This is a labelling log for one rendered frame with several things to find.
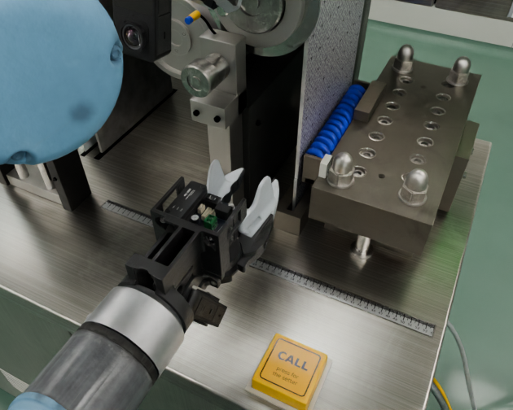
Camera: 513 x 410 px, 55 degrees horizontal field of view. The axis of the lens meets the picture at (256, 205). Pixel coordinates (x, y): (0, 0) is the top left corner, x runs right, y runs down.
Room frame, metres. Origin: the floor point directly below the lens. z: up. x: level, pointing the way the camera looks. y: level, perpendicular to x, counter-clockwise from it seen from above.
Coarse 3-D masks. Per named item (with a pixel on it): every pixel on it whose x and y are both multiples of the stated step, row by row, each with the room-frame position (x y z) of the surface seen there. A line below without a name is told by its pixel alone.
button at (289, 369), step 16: (272, 352) 0.30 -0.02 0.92; (288, 352) 0.30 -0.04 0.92; (304, 352) 0.30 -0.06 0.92; (320, 352) 0.30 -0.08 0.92; (272, 368) 0.28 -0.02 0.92; (288, 368) 0.28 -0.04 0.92; (304, 368) 0.28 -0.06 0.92; (320, 368) 0.28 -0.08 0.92; (256, 384) 0.26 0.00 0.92; (272, 384) 0.26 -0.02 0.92; (288, 384) 0.26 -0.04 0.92; (304, 384) 0.26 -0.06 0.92; (288, 400) 0.24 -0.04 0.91; (304, 400) 0.24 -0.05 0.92
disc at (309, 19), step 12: (312, 0) 0.53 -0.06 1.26; (312, 12) 0.53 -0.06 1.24; (276, 24) 0.55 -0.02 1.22; (300, 24) 0.54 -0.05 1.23; (312, 24) 0.53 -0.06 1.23; (300, 36) 0.54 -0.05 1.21; (252, 48) 0.57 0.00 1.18; (264, 48) 0.56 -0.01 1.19; (276, 48) 0.55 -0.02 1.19; (288, 48) 0.54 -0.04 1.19
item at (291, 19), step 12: (288, 0) 0.53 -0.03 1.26; (300, 0) 0.53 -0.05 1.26; (216, 12) 0.57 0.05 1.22; (288, 12) 0.53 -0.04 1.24; (300, 12) 0.53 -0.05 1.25; (228, 24) 0.57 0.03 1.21; (288, 24) 0.53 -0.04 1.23; (252, 36) 0.55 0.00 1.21; (264, 36) 0.55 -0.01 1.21; (276, 36) 0.54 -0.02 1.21; (288, 36) 0.53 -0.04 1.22
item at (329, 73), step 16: (352, 16) 0.70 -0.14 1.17; (336, 32) 0.64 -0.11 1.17; (352, 32) 0.71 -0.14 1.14; (320, 48) 0.58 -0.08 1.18; (336, 48) 0.65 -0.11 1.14; (352, 48) 0.72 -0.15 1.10; (304, 64) 0.54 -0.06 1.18; (320, 64) 0.59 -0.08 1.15; (336, 64) 0.65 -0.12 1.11; (352, 64) 0.74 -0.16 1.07; (304, 80) 0.54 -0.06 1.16; (320, 80) 0.59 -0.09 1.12; (336, 80) 0.66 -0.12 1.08; (352, 80) 0.75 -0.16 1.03; (304, 96) 0.54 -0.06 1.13; (320, 96) 0.60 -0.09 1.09; (336, 96) 0.67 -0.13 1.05; (304, 112) 0.54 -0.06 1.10; (320, 112) 0.61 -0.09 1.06; (304, 128) 0.55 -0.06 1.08; (320, 128) 0.61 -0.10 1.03; (304, 144) 0.55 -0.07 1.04
